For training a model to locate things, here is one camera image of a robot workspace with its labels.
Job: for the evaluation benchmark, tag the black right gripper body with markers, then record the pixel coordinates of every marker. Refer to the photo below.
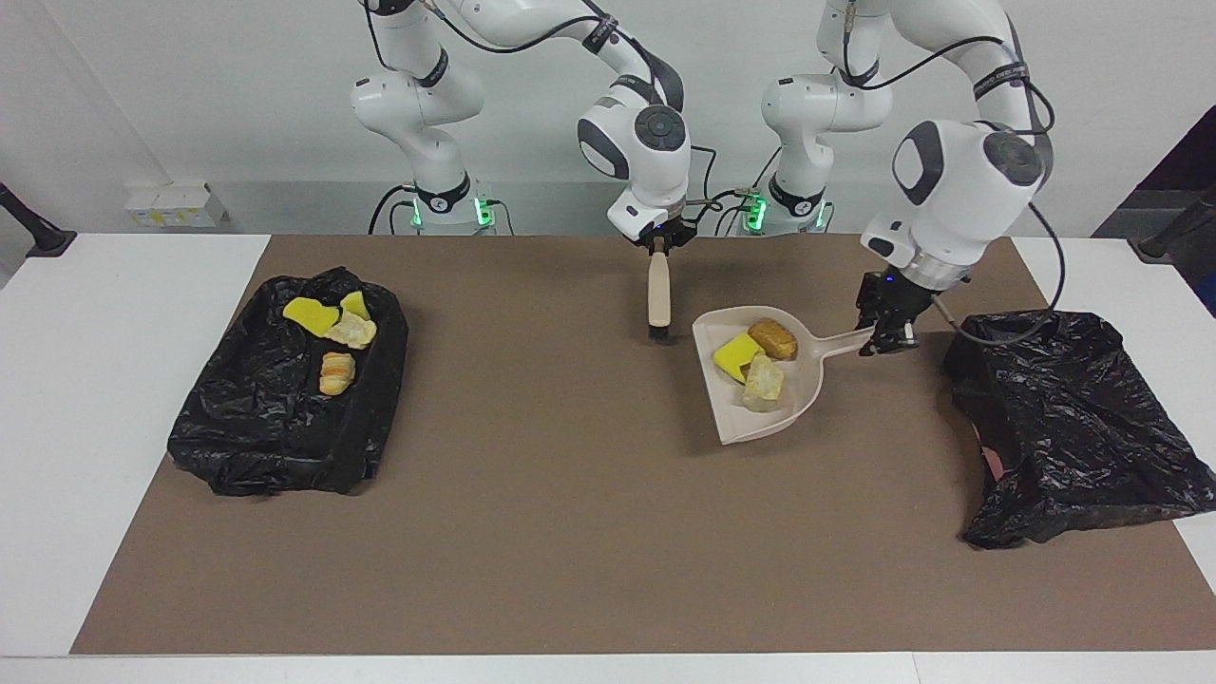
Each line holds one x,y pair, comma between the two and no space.
670,236

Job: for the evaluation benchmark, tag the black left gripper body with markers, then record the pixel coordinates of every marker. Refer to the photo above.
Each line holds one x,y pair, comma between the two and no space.
898,294

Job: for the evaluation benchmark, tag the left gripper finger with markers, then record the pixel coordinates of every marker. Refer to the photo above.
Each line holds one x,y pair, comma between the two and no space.
866,316
902,331

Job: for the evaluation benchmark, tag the beige hand brush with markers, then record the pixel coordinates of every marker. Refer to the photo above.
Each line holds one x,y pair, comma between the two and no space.
658,294

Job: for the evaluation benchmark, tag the brown bread roll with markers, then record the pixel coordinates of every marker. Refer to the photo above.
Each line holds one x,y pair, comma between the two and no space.
773,339

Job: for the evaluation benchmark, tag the beige plastic dustpan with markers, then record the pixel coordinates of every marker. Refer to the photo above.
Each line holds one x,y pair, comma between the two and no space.
807,404

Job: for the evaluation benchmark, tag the pale bread chunk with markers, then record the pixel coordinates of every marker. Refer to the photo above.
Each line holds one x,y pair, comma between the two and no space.
764,385
353,331

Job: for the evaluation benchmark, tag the yellow green sponge piece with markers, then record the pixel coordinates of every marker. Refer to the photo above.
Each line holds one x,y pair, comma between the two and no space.
733,358

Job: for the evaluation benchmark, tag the orange striped croissant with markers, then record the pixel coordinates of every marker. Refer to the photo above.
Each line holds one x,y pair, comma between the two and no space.
337,373

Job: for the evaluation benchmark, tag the pink plastic bin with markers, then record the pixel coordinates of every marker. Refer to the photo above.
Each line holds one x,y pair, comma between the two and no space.
993,464

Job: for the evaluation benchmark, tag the black trash bag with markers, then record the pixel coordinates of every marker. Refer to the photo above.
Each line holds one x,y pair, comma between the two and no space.
1073,427
256,427

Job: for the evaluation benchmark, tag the black stand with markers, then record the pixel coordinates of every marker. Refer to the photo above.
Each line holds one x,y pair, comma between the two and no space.
1164,245
43,237

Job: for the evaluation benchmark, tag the dark background panel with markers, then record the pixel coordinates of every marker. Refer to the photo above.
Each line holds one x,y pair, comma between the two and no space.
1187,161

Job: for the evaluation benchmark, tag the brown table mat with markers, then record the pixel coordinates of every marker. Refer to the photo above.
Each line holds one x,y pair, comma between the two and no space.
475,589

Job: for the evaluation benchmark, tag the white socket box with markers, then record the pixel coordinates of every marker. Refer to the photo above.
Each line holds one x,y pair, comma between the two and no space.
176,204

